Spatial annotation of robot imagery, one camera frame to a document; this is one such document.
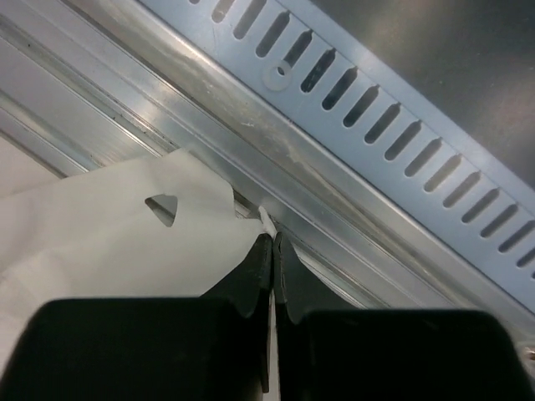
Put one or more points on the slotted cable duct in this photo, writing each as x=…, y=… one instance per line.
x=335, y=89

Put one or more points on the aluminium front rail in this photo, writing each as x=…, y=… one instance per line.
x=86, y=84

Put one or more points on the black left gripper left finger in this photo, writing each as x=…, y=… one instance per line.
x=211, y=347

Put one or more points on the white bras pile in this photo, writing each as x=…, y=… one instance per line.
x=143, y=228

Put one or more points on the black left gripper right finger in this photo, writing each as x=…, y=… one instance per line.
x=329, y=349

